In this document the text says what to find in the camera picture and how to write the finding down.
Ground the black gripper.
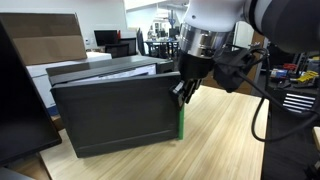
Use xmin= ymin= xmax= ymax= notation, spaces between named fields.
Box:
xmin=170 ymin=52 xmax=216 ymax=110

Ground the black microwave body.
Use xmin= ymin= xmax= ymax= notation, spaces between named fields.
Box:
xmin=45 ymin=54 xmax=175 ymax=86

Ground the dark office desk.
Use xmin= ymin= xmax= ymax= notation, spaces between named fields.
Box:
xmin=144 ymin=38 xmax=183 ymax=61

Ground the black office chair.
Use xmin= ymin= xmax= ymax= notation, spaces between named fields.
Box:
xmin=105 ymin=43 xmax=130 ymax=60
xmin=118 ymin=37 xmax=138 ymax=56

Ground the blue box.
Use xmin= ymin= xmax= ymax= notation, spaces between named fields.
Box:
xmin=270 ymin=68 xmax=289 ymax=80

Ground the small black computer monitor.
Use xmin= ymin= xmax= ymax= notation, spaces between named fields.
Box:
xmin=93 ymin=29 xmax=119 ymax=47

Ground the black tool cabinet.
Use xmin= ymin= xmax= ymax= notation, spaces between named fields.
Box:
xmin=264 ymin=79 xmax=320 ymax=122

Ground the black metal rack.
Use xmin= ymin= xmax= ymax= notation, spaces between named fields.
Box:
xmin=266 ymin=43 xmax=320 ymax=73

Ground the red tool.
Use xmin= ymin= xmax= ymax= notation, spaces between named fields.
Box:
xmin=283 ymin=62 xmax=298 ymax=72

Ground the yellow tool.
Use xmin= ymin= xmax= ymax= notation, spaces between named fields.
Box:
xmin=295 ymin=70 xmax=319 ymax=85

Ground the small brown box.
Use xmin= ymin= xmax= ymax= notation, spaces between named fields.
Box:
xmin=51 ymin=113 xmax=68 ymax=132

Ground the light wooden board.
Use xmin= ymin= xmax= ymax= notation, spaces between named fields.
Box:
xmin=311 ymin=126 xmax=320 ymax=153

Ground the white box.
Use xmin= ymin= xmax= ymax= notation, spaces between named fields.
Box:
xmin=26 ymin=51 xmax=113 ymax=110

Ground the brown cardboard box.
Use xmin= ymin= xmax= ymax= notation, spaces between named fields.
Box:
xmin=0 ymin=12 xmax=88 ymax=67

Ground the large black monitor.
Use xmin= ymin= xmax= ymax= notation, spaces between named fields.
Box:
xmin=0 ymin=19 xmax=63 ymax=167

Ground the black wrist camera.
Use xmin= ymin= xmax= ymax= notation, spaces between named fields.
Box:
xmin=212 ymin=45 xmax=258 ymax=94

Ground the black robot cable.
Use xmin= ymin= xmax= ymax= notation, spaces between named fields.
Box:
xmin=229 ymin=45 xmax=320 ymax=143

